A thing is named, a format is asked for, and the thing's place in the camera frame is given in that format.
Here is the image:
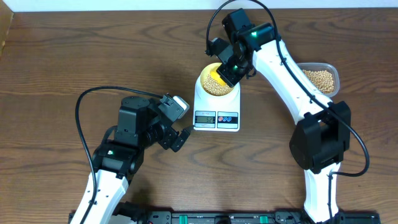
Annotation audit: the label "yellow measuring scoop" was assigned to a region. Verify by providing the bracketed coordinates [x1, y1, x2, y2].
[210, 70, 226, 86]

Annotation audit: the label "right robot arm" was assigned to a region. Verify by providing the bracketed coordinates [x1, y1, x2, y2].
[206, 9, 351, 223]

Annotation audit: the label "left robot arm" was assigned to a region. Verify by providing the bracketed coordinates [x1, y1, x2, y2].
[71, 95, 193, 223]

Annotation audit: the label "pale yellow bowl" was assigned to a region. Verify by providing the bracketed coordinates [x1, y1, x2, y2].
[200, 62, 221, 89]

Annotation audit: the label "soybeans in yellow bowl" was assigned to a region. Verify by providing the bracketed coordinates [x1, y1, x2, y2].
[203, 74, 233, 96]

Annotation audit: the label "white digital kitchen scale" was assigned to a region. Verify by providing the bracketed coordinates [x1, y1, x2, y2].
[193, 76, 241, 132]

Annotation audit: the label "clear container of soybeans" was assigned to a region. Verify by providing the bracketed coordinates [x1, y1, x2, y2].
[297, 62, 340, 98]

